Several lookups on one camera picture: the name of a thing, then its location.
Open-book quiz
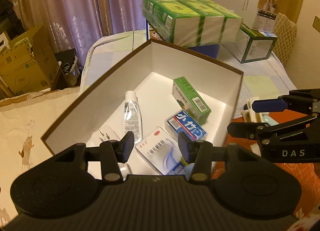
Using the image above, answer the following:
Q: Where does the white plug adapter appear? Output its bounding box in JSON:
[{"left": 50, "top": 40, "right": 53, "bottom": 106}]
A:
[{"left": 91, "top": 125, "right": 120, "bottom": 146}]

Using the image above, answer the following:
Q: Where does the white hair clip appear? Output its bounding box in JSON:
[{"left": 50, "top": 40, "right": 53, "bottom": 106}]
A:
[{"left": 241, "top": 97, "right": 269, "bottom": 123}]

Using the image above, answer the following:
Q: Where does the clear floss pick box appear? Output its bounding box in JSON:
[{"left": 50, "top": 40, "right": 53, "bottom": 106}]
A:
[{"left": 164, "top": 110, "right": 207, "bottom": 141}]

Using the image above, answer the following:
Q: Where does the blue cream tube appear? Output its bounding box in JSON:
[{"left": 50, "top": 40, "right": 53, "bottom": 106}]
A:
[{"left": 124, "top": 90, "right": 143, "bottom": 145}]

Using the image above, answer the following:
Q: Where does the blue white medicine box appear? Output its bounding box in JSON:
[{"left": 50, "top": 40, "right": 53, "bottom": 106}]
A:
[{"left": 136, "top": 127, "right": 184, "bottom": 175}]

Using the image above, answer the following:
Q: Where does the green white medicine box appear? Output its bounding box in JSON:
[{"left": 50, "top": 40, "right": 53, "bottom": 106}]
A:
[{"left": 172, "top": 76, "right": 212, "bottom": 125}]

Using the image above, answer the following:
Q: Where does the mint handheld fan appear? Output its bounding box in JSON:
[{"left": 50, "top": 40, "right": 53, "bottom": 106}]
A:
[{"left": 263, "top": 115, "right": 278, "bottom": 126}]

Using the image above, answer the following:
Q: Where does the green white carton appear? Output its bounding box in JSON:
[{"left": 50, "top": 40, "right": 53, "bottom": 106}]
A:
[{"left": 223, "top": 24, "right": 278, "bottom": 63}]

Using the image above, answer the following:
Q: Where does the quilted beige chair cover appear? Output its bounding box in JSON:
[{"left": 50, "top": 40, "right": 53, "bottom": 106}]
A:
[{"left": 273, "top": 13, "right": 297, "bottom": 67}]

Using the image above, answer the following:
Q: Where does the brown cardboard storage box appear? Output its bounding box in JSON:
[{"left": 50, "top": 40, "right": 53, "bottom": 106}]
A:
[{"left": 41, "top": 46, "right": 234, "bottom": 154}]

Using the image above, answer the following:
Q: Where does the dark blue box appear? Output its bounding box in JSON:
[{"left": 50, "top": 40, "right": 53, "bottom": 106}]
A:
[{"left": 145, "top": 20, "right": 220, "bottom": 59}]

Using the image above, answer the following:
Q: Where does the dark shopping bag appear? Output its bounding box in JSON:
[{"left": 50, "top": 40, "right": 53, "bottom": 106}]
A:
[{"left": 52, "top": 48, "right": 80, "bottom": 90}]

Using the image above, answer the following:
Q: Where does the cream patterned cloth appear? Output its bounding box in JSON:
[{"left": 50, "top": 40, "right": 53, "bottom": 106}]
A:
[{"left": 1, "top": 87, "right": 80, "bottom": 226}]

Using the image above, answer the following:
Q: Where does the green tissue pack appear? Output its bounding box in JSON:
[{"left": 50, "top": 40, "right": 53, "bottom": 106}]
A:
[{"left": 142, "top": 0, "right": 243, "bottom": 47}]

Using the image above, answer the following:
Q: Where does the black folding cart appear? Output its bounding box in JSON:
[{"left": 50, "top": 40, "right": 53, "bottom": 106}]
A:
[{"left": 0, "top": 0, "right": 25, "bottom": 40}]

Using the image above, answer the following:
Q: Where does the wall socket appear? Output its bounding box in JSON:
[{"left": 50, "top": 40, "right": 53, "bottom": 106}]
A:
[{"left": 312, "top": 16, "right": 320, "bottom": 33}]

